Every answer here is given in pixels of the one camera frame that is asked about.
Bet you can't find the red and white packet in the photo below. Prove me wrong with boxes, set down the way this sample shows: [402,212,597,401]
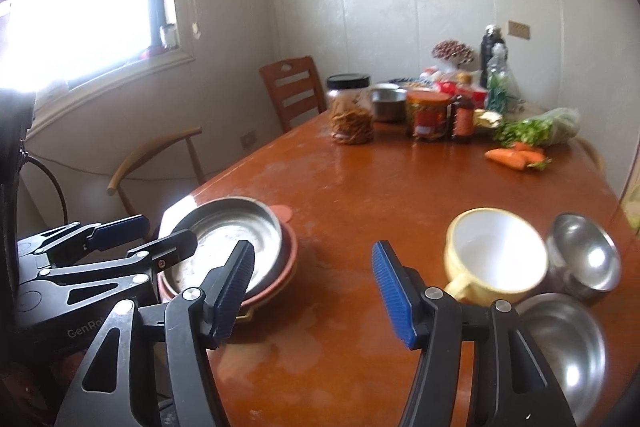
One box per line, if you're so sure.
[420,67,488,105]

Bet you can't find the light curved wooden chair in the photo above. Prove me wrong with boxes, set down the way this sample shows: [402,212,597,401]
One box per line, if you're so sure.
[106,126,207,218]

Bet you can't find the red-lidded sauce jar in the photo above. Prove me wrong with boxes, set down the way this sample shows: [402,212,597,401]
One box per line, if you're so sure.
[405,89,451,141]

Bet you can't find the clear plastic bottle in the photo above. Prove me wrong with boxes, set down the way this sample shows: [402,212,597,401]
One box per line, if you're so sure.
[485,44,522,114]

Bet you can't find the dried flower bouquet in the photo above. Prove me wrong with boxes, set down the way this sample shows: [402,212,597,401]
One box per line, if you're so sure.
[431,39,475,68]

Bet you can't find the deep metal bowl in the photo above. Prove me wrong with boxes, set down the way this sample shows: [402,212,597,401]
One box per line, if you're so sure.
[370,86,408,124]

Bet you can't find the yellow bowl with handle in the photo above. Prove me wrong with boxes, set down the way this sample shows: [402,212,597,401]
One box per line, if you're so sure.
[442,207,549,308]

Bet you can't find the large steel bowl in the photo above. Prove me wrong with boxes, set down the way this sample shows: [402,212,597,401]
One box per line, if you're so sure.
[514,292,608,427]

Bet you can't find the orange carrot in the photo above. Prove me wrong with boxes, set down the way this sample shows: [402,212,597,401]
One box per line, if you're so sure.
[485,148,528,172]
[510,142,552,170]

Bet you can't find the black cable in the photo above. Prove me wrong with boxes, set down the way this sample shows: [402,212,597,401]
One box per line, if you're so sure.
[22,152,69,229]

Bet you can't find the dark sauce bottle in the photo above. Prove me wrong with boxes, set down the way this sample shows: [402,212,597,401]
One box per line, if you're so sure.
[450,74,477,144]

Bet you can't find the round metal pan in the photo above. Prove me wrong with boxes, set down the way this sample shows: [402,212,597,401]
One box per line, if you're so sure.
[162,196,284,300]

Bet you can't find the gold foil packet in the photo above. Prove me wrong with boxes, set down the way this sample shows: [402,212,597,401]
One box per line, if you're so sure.
[472,109,503,128]

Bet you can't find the orange bear-shaped plate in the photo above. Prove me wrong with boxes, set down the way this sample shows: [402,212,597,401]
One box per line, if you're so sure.
[157,204,301,310]

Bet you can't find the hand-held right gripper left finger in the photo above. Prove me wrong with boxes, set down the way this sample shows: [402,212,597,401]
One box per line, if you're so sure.
[54,239,256,427]

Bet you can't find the brown slatted wooden chair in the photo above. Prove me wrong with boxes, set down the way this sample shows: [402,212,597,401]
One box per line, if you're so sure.
[259,56,328,134]

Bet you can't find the small steel bowl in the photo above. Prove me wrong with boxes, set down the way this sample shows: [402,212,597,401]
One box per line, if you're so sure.
[544,213,623,306]

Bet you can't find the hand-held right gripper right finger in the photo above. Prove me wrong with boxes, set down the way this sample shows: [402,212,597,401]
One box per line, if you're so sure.
[371,241,571,427]

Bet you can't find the black-lidded clear jar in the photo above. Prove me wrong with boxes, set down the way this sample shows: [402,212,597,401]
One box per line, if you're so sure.
[326,73,376,146]

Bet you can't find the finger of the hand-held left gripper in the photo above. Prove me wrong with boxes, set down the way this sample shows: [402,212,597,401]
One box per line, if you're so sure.
[40,228,200,294]
[20,214,152,269]

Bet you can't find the black thermos bottle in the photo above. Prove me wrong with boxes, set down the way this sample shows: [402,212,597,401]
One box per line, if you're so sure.
[480,25,507,88]

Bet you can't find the bagged green vegetables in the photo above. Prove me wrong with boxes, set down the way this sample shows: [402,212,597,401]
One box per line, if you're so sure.
[494,107,582,148]

